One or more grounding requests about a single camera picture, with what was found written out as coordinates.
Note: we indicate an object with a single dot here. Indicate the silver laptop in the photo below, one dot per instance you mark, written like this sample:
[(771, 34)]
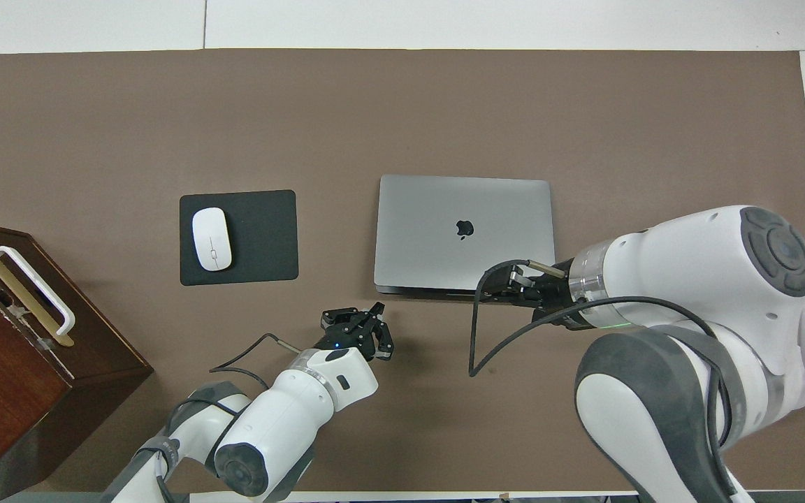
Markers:
[(444, 202)]

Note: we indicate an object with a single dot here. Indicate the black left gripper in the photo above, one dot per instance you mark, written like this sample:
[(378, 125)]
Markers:
[(350, 335)]

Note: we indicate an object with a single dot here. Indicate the dark brown wooden box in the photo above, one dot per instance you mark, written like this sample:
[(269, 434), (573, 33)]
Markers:
[(4, 363)]

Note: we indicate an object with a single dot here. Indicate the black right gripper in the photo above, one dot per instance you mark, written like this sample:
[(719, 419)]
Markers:
[(553, 293)]

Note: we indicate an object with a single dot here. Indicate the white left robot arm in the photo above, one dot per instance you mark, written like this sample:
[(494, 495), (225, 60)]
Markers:
[(291, 412)]

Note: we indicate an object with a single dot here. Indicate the black mouse pad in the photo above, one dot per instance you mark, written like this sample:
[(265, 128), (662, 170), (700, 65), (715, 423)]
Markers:
[(263, 237)]

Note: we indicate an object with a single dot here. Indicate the brown table mat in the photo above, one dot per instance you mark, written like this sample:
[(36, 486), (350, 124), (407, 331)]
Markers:
[(402, 112)]

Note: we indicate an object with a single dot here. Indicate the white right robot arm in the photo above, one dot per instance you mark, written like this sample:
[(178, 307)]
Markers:
[(696, 314)]

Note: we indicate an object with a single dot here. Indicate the white computer mouse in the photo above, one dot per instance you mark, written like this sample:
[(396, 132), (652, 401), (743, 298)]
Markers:
[(212, 241)]

